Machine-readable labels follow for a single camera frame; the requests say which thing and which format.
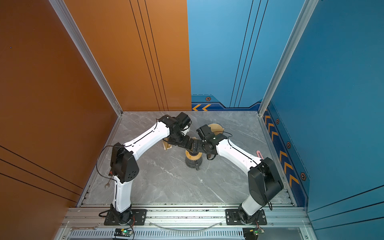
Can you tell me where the wooden ring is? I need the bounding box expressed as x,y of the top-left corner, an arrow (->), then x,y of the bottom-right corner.
185,150 -> 203,161

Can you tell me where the brown paper coffee filter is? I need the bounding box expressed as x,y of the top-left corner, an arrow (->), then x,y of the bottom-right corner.
208,124 -> 224,135

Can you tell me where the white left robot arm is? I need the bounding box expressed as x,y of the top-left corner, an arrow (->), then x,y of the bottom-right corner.
104,112 -> 191,226

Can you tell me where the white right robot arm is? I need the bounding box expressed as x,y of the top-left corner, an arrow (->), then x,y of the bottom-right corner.
197,125 -> 284,225

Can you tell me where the silver wrench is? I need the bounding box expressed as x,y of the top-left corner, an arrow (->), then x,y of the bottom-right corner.
104,178 -> 114,189

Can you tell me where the right green circuit board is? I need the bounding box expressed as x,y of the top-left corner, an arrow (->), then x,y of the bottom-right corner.
243,228 -> 265,240

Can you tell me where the green circuit board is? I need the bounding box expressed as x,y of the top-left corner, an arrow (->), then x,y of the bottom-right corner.
243,228 -> 265,240
114,228 -> 135,240

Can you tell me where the left green circuit board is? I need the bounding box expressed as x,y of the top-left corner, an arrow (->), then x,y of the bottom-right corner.
114,228 -> 135,240

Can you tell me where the pink handled tool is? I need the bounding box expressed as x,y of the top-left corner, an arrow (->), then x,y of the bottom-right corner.
257,151 -> 263,159

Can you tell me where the aluminium right corner post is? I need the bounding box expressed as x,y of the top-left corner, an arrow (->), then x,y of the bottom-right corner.
258,0 -> 319,117

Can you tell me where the aluminium corner post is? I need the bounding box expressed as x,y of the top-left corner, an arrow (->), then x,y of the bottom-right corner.
49,0 -> 123,117
258,0 -> 319,117

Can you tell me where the aluminium left corner post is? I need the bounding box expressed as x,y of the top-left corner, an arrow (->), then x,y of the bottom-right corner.
49,0 -> 123,117

